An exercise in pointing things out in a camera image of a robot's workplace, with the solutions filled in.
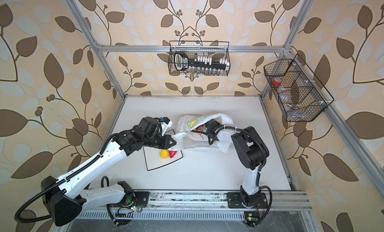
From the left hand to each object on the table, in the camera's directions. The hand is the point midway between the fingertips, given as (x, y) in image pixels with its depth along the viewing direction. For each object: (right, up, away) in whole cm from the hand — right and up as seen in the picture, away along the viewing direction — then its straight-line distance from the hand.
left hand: (177, 142), depth 72 cm
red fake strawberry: (-5, -10, +14) cm, 18 cm away
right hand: (+23, +4, +27) cm, 36 cm away
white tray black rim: (-16, -14, +15) cm, 26 cm away
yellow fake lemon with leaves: (-9, -9, +13) cm, 19 cm away
